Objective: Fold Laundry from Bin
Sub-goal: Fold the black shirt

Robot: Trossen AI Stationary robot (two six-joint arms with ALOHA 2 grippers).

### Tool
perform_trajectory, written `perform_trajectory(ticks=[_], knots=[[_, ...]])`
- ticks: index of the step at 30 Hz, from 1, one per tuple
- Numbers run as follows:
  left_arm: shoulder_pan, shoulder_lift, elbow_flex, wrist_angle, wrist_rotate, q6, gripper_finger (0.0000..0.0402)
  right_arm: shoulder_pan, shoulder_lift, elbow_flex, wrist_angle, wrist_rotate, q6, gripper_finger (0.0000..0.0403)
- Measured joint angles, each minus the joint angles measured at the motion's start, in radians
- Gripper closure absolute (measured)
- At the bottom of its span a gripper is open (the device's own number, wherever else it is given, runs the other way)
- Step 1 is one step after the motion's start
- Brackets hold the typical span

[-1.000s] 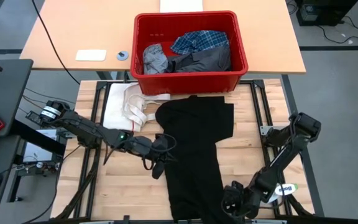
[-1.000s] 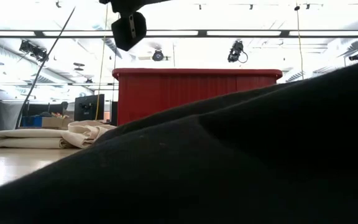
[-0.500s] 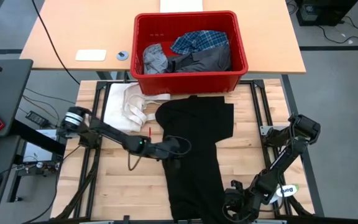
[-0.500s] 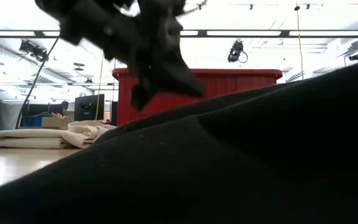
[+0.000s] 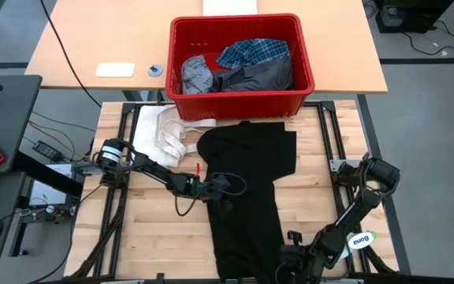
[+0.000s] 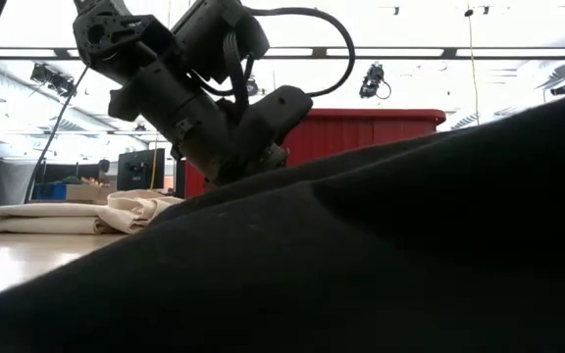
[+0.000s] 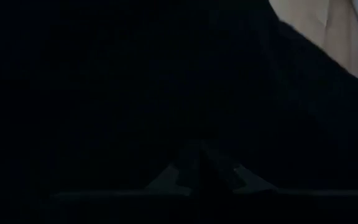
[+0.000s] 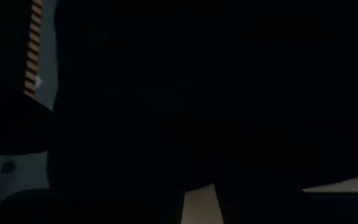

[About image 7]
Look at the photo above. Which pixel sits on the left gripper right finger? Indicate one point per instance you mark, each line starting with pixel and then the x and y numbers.
pixel 225 174

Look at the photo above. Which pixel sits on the black cloth garment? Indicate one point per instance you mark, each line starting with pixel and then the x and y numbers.
pixel 104 93

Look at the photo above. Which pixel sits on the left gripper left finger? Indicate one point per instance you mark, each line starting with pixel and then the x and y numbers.
pixel 182 174

